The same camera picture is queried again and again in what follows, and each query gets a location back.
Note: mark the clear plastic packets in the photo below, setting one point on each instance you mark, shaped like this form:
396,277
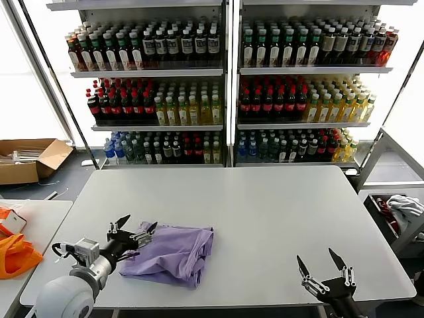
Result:
20,155

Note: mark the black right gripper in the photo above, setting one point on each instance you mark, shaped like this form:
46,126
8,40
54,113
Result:
338,289

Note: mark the small white floor object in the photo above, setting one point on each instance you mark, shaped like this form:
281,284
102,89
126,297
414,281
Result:
86,162
351,171

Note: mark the clear plastic bag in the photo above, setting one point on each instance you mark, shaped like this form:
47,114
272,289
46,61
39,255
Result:
16,207

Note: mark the small white carton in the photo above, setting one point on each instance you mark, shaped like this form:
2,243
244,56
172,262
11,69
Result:
15,220

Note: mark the thin metal strip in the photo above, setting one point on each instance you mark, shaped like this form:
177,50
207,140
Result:
52,194

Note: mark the red drink bottle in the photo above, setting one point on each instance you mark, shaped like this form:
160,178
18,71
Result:
378,45
390,44

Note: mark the black slanted pole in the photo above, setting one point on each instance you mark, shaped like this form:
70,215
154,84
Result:
393,102
58,83

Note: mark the open cardboard box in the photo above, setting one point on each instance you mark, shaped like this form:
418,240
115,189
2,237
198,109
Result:
20,172

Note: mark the dark bottle grey label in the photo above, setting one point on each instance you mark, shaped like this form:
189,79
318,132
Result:
341,45
328,46

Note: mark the white crumpled garment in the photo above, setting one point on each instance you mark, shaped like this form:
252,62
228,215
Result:
405,207

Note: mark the orange fabric bag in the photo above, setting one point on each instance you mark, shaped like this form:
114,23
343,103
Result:
20,261

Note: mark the grey metal shelf unit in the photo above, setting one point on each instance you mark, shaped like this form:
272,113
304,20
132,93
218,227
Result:
314,70
149,73

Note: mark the cola bottle red cap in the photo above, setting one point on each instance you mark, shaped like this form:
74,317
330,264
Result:
149,108
256,104
104,108
93,107
138,108
268,104
245,104
280,103
302,103
115,108
291,103
127,108

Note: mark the white side table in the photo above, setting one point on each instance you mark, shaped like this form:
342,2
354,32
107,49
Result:
49,218

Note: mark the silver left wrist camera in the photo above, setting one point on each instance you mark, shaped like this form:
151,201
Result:
86,248

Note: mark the black storage bin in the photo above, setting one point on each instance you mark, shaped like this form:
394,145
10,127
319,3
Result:
381,218

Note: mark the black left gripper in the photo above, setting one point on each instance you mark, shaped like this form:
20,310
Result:
121,243

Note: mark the yellow juice bottle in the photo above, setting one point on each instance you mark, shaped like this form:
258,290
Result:
160,114
358,111
324,111
193,113
336,111
205,112
171,114
183,113
312,111
369,110
216,112
347,111

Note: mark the red garment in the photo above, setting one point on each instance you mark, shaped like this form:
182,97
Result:
384,205

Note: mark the grey metal cart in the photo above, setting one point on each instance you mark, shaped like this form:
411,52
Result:
373,155

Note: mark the purple t-shirt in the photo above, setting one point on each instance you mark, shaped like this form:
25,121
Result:
172,255

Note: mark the dark bottle white label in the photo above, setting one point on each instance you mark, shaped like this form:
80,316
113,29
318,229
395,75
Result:
213,45
200,45
172,47
148,48
367,45
187,46
160,47
354,45

